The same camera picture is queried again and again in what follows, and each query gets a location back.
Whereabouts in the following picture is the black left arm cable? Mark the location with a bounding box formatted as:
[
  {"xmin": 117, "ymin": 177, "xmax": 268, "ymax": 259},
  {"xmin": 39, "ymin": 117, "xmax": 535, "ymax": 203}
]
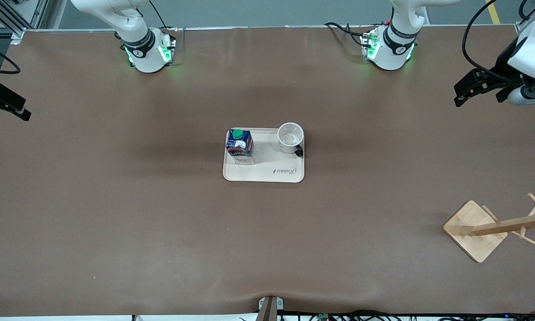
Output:
[{"xmin": 461, "ymin": 0, "xmax": 524, "ymax": 83}]

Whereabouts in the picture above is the wooden cup rack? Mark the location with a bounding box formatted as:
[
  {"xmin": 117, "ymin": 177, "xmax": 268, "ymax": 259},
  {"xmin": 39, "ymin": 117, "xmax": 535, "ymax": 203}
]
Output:
[{"xmin": 442, "ymin": 193, "xmax": 535, "ymax": 263}]

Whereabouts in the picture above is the beige plastic tray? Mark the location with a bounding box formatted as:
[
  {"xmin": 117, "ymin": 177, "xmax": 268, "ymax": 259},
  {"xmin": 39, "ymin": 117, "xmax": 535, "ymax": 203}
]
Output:
[{"xmin": 223, "ymin": 128, "xmax": 305, "ymax": 183}]

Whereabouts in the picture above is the white smiley cup black handle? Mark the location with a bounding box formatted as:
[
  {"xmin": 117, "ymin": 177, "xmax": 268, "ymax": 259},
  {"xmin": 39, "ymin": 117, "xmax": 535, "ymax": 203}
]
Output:
[{"xmin": 277, "ymin": 123, "xmax": 305, "ymax": 157}]

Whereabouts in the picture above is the blue milk carton green cap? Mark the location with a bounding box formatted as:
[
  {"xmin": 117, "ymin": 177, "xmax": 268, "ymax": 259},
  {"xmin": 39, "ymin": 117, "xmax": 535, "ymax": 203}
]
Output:
[{"xmin": 226, "ymin": 128, "xmax": 255, "ymax": 165}]

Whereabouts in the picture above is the black base power cable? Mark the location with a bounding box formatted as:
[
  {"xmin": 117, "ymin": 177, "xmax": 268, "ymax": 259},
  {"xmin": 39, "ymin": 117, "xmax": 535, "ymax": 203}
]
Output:
[
  {"xmin": 324, "ymin": 22, "xmax": 371, "ymax": 48},
  {"xmin": 149, "ymin": 0, "xmax": 180, "ymax": 33}
]

